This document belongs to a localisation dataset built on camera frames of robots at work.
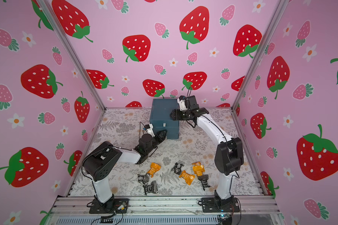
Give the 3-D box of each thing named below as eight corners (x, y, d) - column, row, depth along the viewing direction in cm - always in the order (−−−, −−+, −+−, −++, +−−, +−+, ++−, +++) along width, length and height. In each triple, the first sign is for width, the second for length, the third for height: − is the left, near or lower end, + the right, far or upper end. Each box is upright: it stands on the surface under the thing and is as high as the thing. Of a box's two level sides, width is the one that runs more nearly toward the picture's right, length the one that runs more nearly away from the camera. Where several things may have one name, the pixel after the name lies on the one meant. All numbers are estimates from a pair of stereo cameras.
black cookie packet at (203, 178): (199, 190, 81) (199, 189, 79) (197, 175, 86) (198, 174, 85) (210, 190, 81) (210, 189, 79) (208, 175, 86) (208, 174, 85)
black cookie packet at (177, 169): (172, 171, 88) (172, 170, 87) (176, 162, 92) (176, 161, 90) (180, 175, 87) (180, 173, 85) (183, 165, 91) (183, 164, 89)
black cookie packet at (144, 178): (136, 183, 83) (135, 182, 81) (138, 175, 87) (137, 173, 85) (148, 183, 83) (148, 182, 81) (149, 175, 87) (149, 173, 85)
